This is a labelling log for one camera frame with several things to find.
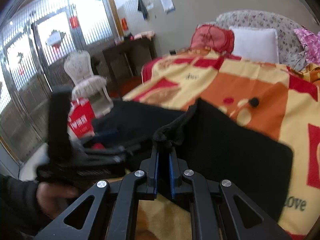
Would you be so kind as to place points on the black pants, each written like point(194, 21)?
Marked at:
point(225, 150)

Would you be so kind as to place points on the red round cushion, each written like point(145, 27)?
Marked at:
point(212, 37)

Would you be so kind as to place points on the orange red printed blanket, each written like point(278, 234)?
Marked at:
point(262, 87)

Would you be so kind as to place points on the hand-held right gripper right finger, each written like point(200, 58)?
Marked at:
point(176, 180)

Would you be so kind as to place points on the white ornate chair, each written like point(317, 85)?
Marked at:
point(87, 82)

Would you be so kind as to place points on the dark cloth on wall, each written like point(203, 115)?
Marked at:
point(142, 7)

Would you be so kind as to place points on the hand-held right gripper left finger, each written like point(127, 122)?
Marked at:
point(151, 180)

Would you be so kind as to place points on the pink penguin print quilt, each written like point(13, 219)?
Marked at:
point(310, 42)

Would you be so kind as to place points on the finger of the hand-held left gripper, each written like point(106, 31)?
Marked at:
point(106, 134)
point(112, 152)

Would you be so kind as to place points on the red paper bag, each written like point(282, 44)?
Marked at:
point(81, 120)

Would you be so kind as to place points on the white pillow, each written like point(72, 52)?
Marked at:
point(255, 43)

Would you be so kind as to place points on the pink cloth on table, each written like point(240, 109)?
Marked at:
point(143, 35)

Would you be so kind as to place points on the floral padded headboard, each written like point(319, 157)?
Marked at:
point(287, 37)

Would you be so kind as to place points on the small black round object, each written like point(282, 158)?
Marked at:
point(253, 102)

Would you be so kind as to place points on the red wall sticker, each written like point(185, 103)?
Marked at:
point(124, 23)

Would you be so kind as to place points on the person's left forearm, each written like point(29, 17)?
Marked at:
point(17, 200)

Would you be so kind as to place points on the dark wooden table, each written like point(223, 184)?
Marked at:
point(130, 55)

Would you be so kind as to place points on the person's left hand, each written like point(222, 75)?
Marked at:
point(52, 200)

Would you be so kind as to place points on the metal barred door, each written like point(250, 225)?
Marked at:
point(25, 92)

